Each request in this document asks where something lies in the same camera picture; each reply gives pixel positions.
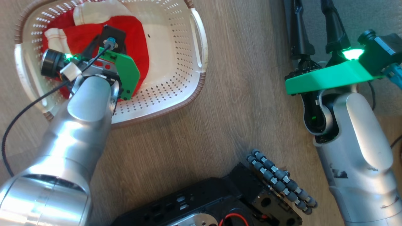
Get white clothing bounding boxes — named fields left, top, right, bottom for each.
left=73, top=0, right=133, bottom=26

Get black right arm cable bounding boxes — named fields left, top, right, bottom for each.
left=367, top=81, right=377, bottom=111

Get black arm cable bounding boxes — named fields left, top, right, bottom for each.
left=1, top=44, right=112, bottom=178
left=367, top=81, right=377, bottom=111

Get blue right camera connector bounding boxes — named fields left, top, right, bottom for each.
left=382, top=62, right=402, bottom=89

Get white perforated laundry basket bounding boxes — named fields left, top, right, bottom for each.
left=14, top=0, right=209, bottom=128

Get grey roller omni wheel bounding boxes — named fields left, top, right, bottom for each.
left=246, top=149, right=318, bottom=216

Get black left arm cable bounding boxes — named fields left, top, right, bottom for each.
left=1, top=44, right=112, bottom=178

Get white tape block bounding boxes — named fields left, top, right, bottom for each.
left=59, top=62, right=83, bottom=81

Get red wire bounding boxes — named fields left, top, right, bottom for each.
left=218, top=213, right=250, bottom=226

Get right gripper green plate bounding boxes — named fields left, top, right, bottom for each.
left=284, top=0, right=385, bottom=95

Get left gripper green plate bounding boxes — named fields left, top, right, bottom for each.
left=79, top=46, right=141, bottom=101

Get white cloth red stripes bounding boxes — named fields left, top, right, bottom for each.
left=44, top=28, right=71, bottom=54

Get red clothing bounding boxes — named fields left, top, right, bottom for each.
left=42, top=15, right=150, bottom=100

